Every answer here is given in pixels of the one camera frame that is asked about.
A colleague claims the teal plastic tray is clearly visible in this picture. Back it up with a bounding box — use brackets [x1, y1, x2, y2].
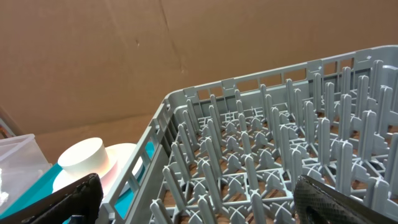
[1, 142, 154, 219]

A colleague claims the grey dishwasher rack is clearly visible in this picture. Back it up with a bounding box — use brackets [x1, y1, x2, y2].
[97, 45, 397, 223]

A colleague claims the pink plate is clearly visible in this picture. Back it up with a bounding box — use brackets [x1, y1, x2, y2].
[52, 143, 136, 197]

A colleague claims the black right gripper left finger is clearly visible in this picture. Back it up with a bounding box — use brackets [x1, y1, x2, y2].
[1, 173, 103, 224]

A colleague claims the white paper cup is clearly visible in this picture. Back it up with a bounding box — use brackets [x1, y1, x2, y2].
[58, 138, 109, 176]

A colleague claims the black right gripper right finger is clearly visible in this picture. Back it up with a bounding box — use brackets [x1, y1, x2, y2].
[294, 175, 396, 223]

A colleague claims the white napkin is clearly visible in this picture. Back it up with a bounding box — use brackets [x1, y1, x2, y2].
[0, 177, 9, 206]

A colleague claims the clear plastic bin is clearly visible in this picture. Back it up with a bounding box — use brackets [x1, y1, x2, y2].
[1, 134, 51, 212]

